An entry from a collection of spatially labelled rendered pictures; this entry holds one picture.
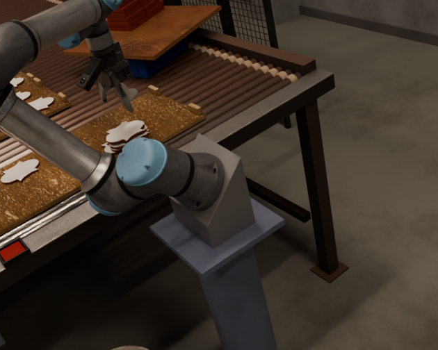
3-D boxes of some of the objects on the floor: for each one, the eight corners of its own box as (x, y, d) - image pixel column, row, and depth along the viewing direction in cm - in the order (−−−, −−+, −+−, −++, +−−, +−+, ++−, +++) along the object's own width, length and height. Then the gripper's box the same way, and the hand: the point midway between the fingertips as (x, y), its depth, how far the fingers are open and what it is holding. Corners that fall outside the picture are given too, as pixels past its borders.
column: (344, 410, 196) (314, 217, 148) (258, 485, 182) (195, 298, 134) (273, 345, 224) (229, 165, 176) (195, 405, 210) (123, 228, 162)
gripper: (134, 44, 164) (153, 104, 175) (96, 35, 177) (117, 92, 188) (110, 57, 159) (131, 117, 170) (74, 47, 173) (96, 104, 184)
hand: (117, 109), depth 178 cm, fingers open, 14 cm apart
